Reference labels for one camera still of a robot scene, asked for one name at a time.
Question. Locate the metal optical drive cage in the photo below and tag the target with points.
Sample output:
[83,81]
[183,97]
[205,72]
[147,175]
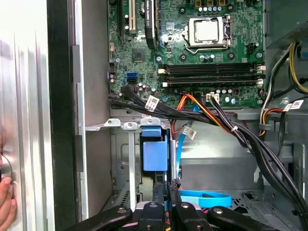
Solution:
[298,163]

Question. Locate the silver CPU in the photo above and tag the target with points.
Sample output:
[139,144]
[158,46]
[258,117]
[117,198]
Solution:
[206,30]

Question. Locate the metal disk bay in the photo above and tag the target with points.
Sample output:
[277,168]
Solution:
[132,168]

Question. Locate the white expansion slot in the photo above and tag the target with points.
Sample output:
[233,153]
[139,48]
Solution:
[132,16]

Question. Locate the green motherboard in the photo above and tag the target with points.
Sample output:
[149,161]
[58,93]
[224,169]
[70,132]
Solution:
[149,60]

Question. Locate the person's right hand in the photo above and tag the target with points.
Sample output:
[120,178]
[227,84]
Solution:
[7,204]

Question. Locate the black PC case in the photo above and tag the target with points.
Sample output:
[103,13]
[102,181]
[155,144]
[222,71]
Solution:
[60,96]

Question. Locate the black graphics card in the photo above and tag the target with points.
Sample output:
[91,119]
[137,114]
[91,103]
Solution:
[150,24]

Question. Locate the grey power supply unit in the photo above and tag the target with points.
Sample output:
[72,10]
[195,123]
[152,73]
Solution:
[286,19]

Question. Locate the black RAM slot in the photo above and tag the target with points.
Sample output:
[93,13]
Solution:
[211,84]
[211,71]
[211,78]
[211,65]

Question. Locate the black expansion slot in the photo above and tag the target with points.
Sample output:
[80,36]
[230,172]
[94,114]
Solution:
[121,19]

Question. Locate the person's left hand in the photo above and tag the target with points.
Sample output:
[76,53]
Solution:
[1,149]

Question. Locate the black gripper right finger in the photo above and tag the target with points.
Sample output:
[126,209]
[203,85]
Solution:
[190,219]

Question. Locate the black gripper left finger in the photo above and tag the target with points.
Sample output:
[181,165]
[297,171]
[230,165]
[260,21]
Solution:
[149,219]

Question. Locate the hard disk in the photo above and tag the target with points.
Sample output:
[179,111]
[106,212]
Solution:
[154,156]

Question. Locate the thin metal locking lever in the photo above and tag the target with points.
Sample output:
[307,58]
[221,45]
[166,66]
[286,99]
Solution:
[207,51]

